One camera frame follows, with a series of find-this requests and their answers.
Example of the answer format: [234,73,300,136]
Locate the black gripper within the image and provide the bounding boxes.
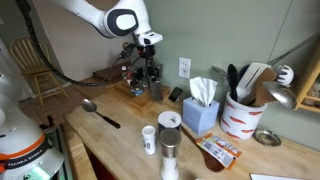
[137,45,161,82]

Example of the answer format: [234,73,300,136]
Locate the brown glass spice jar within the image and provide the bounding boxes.
[151,79,163,101]

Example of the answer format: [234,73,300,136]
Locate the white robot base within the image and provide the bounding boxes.
[0,36,65,180]

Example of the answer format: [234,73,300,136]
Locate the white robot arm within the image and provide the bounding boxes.
[52,0,163,81]

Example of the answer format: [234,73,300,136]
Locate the dark glass spice jar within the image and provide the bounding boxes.
[130,80,144,96]

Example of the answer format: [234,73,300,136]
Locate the wooden tray box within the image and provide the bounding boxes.
[110,80,159,113]

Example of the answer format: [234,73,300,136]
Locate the blue tissue box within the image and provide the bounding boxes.
[182,77,220,135]

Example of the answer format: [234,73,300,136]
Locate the small black phone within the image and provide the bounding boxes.
[169,87,183,103]

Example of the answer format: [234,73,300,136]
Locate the white salt container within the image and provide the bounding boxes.
[157,111,182,132]

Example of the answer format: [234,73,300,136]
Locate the small white plastic bottle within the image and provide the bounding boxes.
[141,125,157,155]

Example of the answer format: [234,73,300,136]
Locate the glass salt grinder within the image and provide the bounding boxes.
[159,128,181,180]

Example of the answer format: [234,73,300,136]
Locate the black spatula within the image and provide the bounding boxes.
[228,64,238,101]

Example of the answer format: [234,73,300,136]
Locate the white orange utensil crock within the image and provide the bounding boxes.
[220,93,267,140]

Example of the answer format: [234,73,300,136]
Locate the wooden spoon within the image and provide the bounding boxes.
[181,127,224,173]

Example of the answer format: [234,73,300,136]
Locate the orange seasoning packets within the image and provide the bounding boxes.
[196,133,241,170]

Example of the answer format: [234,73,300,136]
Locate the wooden chair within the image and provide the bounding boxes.
[9,37,68,105]

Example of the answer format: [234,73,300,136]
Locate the small metal dish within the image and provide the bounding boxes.
[253,128,282,147]

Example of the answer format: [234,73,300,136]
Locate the white slotted spoon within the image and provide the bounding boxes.
[275,65,294,86]

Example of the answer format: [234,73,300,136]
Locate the metal ladle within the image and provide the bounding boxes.
[253,82,297,109]

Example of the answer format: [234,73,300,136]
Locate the wooden shelf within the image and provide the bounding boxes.
[296,44,320,113]

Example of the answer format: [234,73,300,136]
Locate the white wall outlet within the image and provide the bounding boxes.
[178,57,191,79]

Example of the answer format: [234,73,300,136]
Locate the metal spoon black handle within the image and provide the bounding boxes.
[82,99,121,129]

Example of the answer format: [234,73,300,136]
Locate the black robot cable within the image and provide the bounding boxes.
[14,0,138,88]

